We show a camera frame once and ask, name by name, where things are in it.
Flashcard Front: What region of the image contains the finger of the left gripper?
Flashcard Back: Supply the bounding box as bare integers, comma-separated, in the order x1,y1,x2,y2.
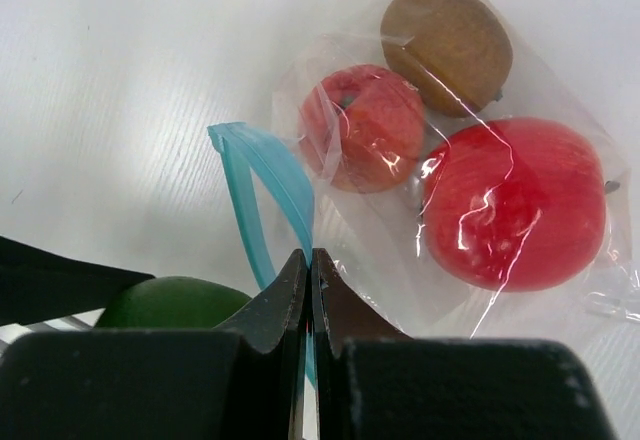
0,237,154,325

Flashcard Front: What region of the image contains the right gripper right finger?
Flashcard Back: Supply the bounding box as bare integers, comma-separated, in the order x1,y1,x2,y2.
310,249,615,439

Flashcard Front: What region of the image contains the fake orange peach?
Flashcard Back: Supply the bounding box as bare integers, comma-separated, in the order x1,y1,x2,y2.
299,64,425,193

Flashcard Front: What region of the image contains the fake red apple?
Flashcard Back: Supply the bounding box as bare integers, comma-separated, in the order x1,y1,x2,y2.
422,117,607,292

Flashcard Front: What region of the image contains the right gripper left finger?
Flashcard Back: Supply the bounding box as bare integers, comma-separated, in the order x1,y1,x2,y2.
1,250,308,439

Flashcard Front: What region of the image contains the fake green lime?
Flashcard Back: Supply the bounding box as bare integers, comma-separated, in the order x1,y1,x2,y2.
95,276,252,329

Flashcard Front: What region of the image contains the fake brown kiwi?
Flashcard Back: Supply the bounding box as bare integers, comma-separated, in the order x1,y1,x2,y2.
380,0,513,118

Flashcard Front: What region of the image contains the clear zip top bag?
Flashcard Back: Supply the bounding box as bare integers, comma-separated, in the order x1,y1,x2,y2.
208,0,639,346

